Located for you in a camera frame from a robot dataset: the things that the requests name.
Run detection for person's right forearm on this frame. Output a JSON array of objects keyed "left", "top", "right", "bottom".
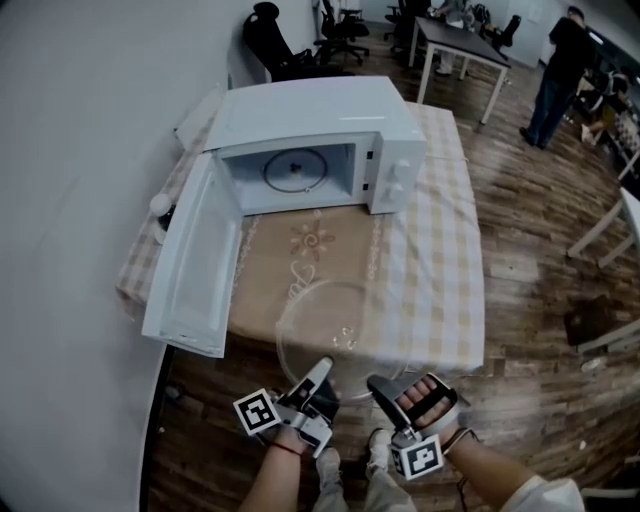
[{"left": 442, "top": 434, "right": 544, "bottom": 512}]

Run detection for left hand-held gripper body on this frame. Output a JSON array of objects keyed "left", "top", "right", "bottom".
[{"left": 232, "top": 387, "right": 335, "bottom": 459}]

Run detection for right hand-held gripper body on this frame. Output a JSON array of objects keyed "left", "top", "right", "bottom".
[{"left": 389, "top": 373, "right": 460, "bottom": 482}]

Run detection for black bottle with white cap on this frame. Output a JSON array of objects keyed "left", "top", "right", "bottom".
[{"left": 151, "top": 194, "right": 176, "bottom": 231}]

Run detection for black reclined office chair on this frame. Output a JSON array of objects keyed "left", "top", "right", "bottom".
[{"left": 243, "top": 2, "right": 351, "bottom": 81}]

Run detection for person's white jacket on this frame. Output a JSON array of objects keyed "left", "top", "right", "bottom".
[{"left": 492, "top": 474, "right": 586, "bottom": 512}]

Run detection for white microwave oven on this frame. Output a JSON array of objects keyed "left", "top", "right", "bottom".
[{"left": 141, "top": 75, "right": 429, "bottom": 360}]

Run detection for person's white shoe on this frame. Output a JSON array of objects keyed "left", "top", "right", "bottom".
[
  {"left": 314, "top": 447, "right": 341, "bottom": 476},
  {"left": 367, "top": 428, "right": 391, "bottom": 469}
]

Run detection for round glass turntable plate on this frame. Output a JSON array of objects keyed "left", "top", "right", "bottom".
[{"left": 274, "top": 279, "right": 416, "bottom": 406}]

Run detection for person's left forearm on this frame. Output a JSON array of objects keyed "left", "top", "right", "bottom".
[{"left": 239, "top": 427, "right": 309, "bottom": 512}]

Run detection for brown box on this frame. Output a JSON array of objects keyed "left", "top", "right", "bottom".
[{"left": 564, "top": 294, "right": 624, "bottom": 351}]

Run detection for person's right hand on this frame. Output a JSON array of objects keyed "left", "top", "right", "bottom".
[{"left": 397, "top": 378, "right": 451, "bottom": 426}]

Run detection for dark-topped table with white legs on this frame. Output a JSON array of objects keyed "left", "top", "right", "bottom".
[{"left": 408, "top": 16, "right": 512, "bottom": 126}]

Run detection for black roller ring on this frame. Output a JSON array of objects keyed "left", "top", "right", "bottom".
[{"left": 262, "top": 148, "right": 329, "bottom": 194}]

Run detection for white microwave door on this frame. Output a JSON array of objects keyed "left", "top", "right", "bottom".
[{"left": 141, "top": 152, "right": 245, "bottom": 360}]

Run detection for person's beige trousers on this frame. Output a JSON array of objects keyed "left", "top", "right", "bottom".
[{"left": 309, "top": 464, "right": 416, "bottom": 512}]

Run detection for flat white board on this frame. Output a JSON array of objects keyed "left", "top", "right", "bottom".
[{"left": 173, "top": 84, "right": 224, "bottom": 151}]

